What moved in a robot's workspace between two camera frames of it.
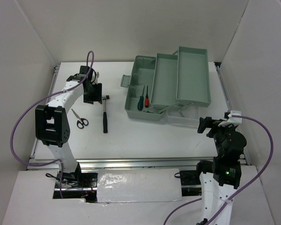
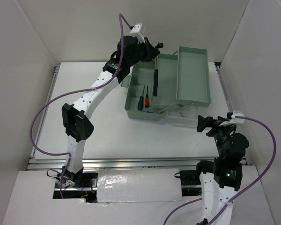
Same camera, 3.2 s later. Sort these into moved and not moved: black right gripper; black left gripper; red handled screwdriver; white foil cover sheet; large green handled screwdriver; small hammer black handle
Moved: small hammer black handle; black left gripper
Not moved: black right gripper; white foil cover sheet; red handled screwdriver; large green handled screwdriver
